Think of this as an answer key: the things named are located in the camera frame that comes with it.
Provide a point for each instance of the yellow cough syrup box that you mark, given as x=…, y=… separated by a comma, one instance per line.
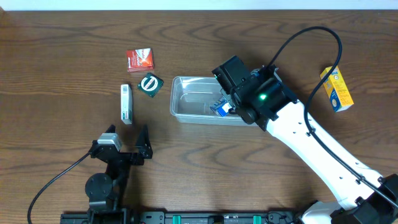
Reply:
x=337, y=91

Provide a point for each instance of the red medicine box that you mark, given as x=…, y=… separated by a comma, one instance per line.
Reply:
x=139, y=60

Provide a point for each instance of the black mounting rail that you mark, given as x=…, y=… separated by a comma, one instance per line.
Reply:
x=181, y=218

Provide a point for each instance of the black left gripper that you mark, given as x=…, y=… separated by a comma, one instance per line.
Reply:
x=145, y=148

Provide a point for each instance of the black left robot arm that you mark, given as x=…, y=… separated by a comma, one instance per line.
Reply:
x=106, y=190

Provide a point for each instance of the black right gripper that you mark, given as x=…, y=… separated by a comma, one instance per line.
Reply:
x=234, y=104

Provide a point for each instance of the blue cooling patch box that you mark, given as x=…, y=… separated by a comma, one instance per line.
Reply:
x=221, y=107

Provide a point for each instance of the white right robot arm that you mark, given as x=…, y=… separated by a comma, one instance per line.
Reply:
x=362, y=194

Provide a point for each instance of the green Zam-Buk box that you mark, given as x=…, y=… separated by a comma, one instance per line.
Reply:
x=150, y=84

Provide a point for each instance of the clear plastic container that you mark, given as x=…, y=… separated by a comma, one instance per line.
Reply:
x=191, y=98

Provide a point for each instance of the white Panadol box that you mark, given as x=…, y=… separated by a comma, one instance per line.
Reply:
x=126, y=104

